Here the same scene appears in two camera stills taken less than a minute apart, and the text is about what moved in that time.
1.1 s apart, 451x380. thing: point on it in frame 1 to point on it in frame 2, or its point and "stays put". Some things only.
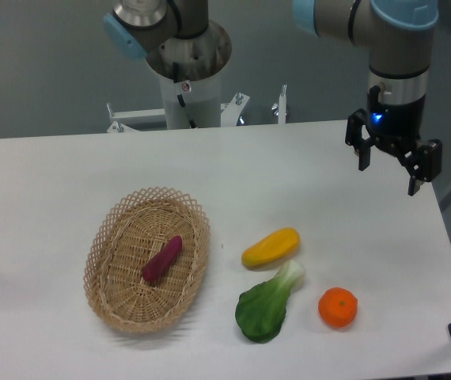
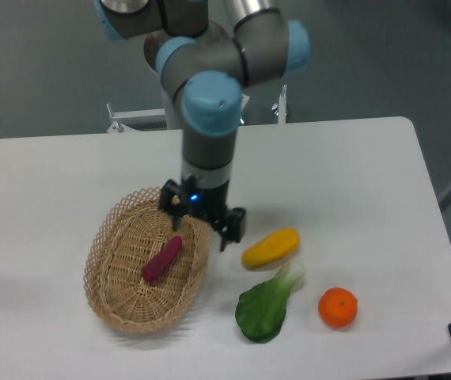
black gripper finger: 354,138 to 171,201
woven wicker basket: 124,234 stays put
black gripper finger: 423,162 to 228,226
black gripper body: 395,126 to 206,203
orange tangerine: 338,306 stays put
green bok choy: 261,309 stays put
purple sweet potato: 162,260 stays put
